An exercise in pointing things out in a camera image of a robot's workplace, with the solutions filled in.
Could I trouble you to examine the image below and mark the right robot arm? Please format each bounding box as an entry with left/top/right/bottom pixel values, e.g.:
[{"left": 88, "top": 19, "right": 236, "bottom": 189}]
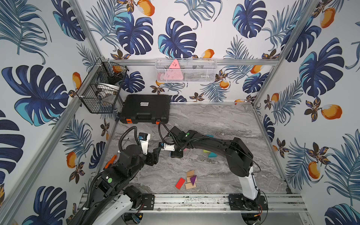
[{"left": 156, "top": 121, "right": 268, "bottom": 211}]

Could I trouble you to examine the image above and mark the small teal block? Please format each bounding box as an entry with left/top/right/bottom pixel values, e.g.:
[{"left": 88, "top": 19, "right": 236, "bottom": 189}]
[{"left": 208, "top": 152, "right": 217, "bottom": 158}]

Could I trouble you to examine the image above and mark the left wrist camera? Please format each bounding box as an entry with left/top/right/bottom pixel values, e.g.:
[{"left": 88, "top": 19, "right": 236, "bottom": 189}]
[{"left": 138, "top": 132, "right": 151, "bottom": 155}]

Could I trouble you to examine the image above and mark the black wire basket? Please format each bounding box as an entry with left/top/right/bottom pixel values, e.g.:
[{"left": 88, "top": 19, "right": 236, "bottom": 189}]
[{"left": 76, "top": 59, "right": 129, "bottom": 114}]

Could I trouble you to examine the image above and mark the red block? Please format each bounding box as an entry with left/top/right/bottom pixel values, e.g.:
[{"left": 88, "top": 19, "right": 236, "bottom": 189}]
[{"left": 175, "top": 178, "right": 186, "bottom": 190}]

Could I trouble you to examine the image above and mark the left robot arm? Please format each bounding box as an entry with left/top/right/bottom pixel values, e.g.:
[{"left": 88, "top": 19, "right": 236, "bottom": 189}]
[{"left": 69, "top": 126, "right": 161, "bottom": 225}]

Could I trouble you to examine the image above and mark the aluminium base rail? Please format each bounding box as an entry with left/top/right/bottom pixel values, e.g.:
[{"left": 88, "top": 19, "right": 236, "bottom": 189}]
[{"left": 80, "top": 193, "right": 307, "bottom": 213}]

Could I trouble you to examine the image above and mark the purple triangle block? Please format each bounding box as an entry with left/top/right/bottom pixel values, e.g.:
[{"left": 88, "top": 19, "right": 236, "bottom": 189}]
[{"left": 190, "top": 175, "right": 197, "bottom": 185}]

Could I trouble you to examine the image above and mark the pink triangle sign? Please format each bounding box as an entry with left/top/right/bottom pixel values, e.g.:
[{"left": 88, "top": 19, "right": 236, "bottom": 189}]
[{"left": 164, "top": 59, "right": 184, "bottom": 81}]

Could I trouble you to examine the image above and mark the white wire shelf basket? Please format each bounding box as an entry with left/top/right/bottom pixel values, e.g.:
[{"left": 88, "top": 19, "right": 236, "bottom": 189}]
[{"left": 155, "top": 58, "right": 218, "bottom": 83}]

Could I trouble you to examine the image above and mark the orange handled screwdriver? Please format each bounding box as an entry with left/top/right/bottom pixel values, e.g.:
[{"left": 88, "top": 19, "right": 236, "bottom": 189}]
[{"left": 104, "top": 155, "right": 117, "bottom": 169}]

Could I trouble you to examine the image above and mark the black tool case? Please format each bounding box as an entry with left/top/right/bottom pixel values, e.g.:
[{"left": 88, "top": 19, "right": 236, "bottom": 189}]
[{"left": 119, "top": 94, "right": 171, "bottom": 124}]

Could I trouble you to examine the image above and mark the natural wood triangle block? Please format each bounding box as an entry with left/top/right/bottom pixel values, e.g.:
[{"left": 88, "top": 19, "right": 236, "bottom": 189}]
[{"left": 186, "top": 170, "right": 195, "bottom": 177}]

